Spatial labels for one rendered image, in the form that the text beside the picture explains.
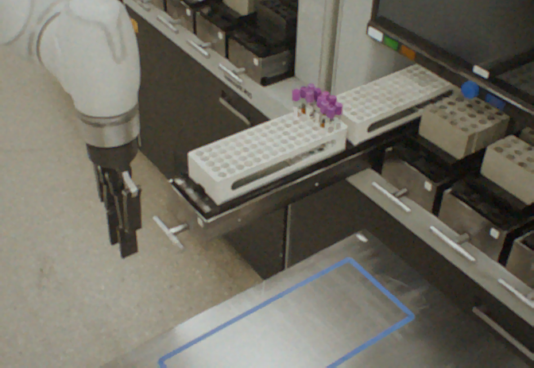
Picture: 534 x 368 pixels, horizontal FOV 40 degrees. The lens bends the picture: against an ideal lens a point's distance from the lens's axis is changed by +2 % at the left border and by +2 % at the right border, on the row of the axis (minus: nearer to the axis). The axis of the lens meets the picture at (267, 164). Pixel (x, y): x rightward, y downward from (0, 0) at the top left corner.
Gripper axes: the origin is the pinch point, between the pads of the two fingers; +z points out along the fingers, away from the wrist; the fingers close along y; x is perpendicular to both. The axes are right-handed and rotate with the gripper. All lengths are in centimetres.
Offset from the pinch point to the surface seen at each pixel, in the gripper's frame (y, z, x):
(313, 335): -36.7, -2.5, -11.5
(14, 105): 173, 78, -33
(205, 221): -6.4, -1.3, -12.3
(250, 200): -6.2, -1.2, -21.9
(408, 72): 4, -7, -70
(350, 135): -3.7, -4.1, -47.4
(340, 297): -33.5, -2.6, -19.3
